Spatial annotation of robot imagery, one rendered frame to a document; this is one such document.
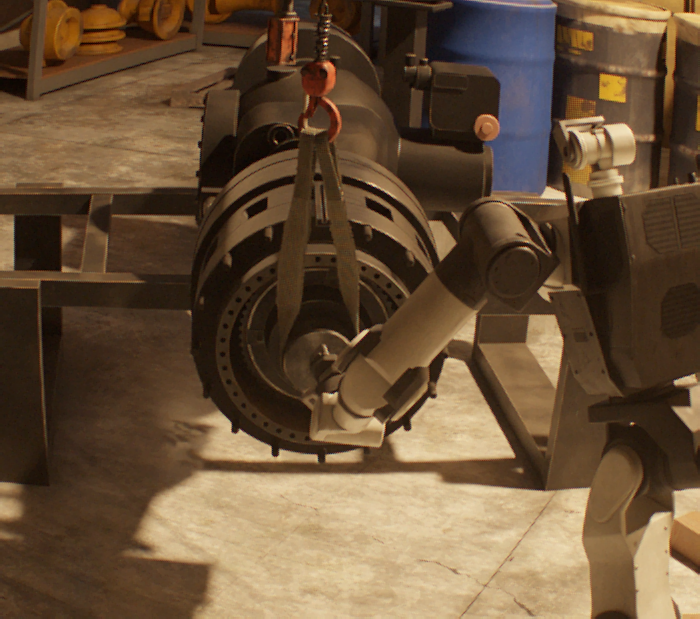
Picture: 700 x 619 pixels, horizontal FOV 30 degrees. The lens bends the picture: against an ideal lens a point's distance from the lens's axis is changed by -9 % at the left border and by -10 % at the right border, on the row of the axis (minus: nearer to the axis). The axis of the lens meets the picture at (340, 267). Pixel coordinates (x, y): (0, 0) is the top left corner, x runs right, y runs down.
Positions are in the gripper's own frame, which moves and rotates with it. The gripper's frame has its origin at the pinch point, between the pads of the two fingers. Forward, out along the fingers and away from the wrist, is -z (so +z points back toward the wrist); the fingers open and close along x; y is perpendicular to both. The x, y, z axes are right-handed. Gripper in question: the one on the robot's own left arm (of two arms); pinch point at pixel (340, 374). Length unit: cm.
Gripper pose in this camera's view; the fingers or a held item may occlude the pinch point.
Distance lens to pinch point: 259.8
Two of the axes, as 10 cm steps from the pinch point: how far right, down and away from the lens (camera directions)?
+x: -6.8, -6.9, -2.5
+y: -7.3, 6.6, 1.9
